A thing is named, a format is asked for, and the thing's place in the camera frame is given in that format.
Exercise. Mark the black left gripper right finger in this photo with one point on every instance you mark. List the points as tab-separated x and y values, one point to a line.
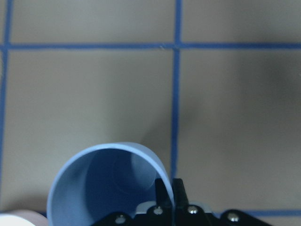
180	196

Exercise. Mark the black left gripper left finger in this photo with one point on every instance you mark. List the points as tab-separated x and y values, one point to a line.
163	199

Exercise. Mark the blue cup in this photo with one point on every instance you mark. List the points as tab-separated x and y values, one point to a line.
103	179

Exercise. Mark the pink bowl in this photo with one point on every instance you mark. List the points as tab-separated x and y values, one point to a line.
22	218

